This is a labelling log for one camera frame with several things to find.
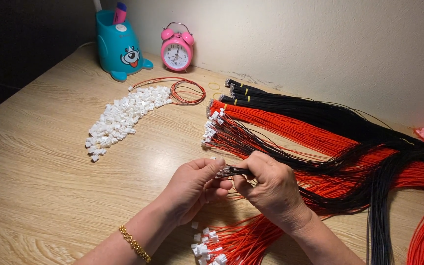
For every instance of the pink twin-bell alarm clock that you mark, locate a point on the pink twin-bell alarm clock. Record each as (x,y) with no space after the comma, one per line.
(176,51)

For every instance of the yellow rubber band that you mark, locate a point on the yellow rubber band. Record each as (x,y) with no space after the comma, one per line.
(214,86)
(216,95)

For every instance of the pink marker pen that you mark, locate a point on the pink marker pen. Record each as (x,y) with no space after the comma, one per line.
(120,13)

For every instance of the person's right hand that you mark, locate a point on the person's right hand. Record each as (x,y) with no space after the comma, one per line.
(274,191)

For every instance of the white lamp stem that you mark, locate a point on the white lamp stem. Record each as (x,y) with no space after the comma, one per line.
(97,5)

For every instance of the pile of white connectors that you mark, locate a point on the pile of white connectors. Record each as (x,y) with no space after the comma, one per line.
(123,114)

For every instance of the person's left hand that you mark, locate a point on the person's left hand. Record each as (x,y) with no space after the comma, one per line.
(186,191)

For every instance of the teal dog pen holder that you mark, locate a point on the teal dog pen holder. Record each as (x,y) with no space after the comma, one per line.
(118,46)

